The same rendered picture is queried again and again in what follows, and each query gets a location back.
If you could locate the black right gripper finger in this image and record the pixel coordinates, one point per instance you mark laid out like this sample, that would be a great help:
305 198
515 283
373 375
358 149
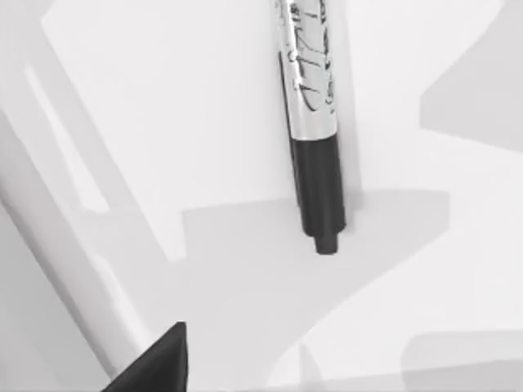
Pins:
163 363

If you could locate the silver and black marker pen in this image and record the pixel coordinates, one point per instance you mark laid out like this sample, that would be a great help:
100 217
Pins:
314 122

